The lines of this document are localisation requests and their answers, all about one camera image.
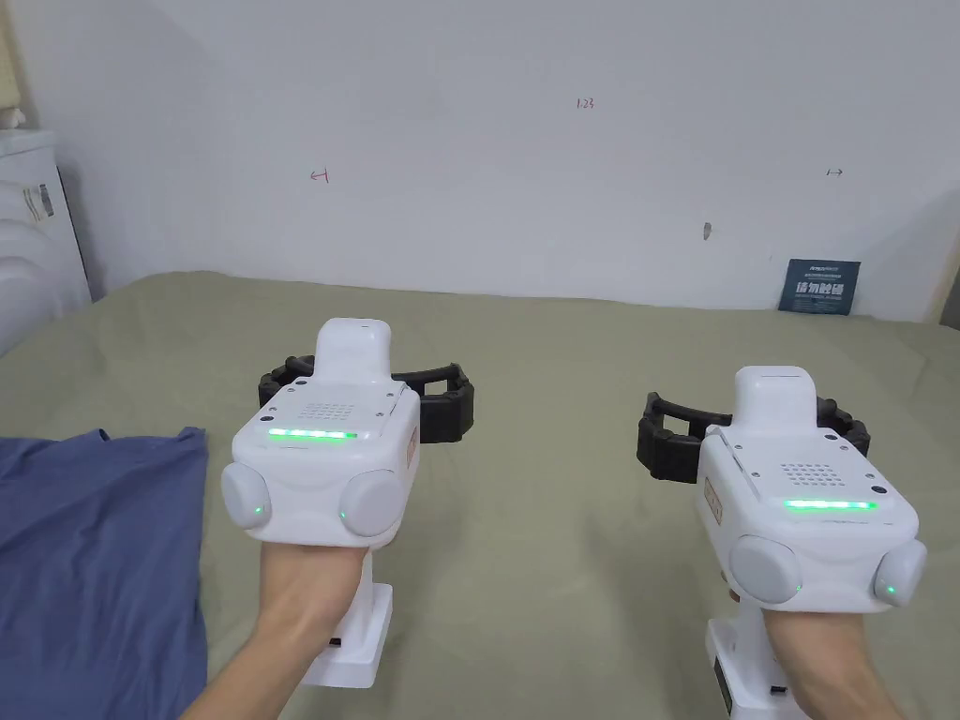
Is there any person's right hand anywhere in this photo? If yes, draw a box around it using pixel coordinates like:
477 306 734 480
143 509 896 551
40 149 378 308
756 598 863 687

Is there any white washing machine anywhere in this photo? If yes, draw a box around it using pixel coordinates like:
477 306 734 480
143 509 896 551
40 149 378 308
0 104 94 358

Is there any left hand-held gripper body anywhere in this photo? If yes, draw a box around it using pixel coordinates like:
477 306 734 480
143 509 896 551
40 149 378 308
220 318 422 689

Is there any bed with pale green sheet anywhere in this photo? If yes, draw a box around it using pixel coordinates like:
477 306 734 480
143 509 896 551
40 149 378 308
0 269 960 720

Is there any person's right forearm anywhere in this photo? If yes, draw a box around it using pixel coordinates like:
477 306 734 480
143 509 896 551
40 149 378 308
778 658 905 720

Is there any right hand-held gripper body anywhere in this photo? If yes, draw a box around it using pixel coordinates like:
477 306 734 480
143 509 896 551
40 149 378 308
702 365 930 720

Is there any dark blue printed card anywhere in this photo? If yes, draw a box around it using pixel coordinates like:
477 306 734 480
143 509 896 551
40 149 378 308
776 258 863 317

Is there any person's left hand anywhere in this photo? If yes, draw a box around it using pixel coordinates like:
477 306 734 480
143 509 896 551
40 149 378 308
257 539 371 665

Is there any blue garment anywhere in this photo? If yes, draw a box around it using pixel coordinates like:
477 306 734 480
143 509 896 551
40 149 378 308
0 427 211 720

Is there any person's left forearm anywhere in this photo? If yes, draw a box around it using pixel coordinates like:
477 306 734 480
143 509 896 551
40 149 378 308
174 636 308 720

